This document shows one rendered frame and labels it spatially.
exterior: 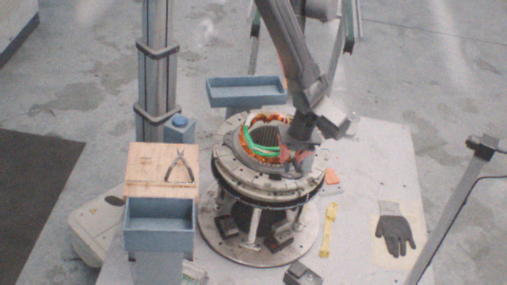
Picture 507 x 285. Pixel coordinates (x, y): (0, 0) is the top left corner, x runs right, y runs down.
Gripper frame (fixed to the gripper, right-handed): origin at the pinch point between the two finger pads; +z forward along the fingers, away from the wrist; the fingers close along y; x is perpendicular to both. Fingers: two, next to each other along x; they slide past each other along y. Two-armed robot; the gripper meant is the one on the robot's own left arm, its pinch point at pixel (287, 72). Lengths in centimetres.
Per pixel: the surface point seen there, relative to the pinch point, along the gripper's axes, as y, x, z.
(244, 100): 30.5, 14.6, 18.1
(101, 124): 145, 114, 79
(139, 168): -8.6, 34.8, 28.9
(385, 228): 24, -36, 51
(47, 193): 89, 118, 98
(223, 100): 27.5, 20.7, 17.9
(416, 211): 36, -47, 49
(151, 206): -15.5, 28.6, 35.6
